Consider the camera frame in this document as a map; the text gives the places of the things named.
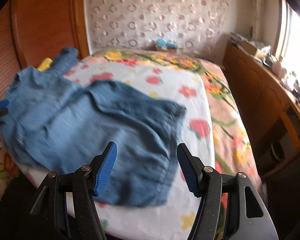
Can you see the pink floral blanket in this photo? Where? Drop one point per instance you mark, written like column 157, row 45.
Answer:
column 213, row 130

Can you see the bright window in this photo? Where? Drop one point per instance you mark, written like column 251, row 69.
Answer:
column 288, row 45

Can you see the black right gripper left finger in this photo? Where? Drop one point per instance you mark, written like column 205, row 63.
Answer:
column 63, row 205

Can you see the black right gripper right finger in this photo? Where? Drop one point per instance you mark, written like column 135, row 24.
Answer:
column 247, row 216

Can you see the cardboard box on cabinet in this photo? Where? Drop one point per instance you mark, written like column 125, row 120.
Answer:
column 250, row 49

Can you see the circle patterned sheer curtain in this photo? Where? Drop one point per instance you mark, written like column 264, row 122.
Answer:
column 197, row 27

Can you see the yellow plush toy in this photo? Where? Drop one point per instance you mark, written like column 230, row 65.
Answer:
column 45, row 64

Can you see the brown wooden wardrobe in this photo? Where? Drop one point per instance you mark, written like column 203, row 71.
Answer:
column 32, row 30

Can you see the blue denim pants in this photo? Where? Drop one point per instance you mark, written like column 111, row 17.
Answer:
column 61, row 125

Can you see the wooden window cabinet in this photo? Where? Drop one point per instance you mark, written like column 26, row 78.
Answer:
column 268, row 111

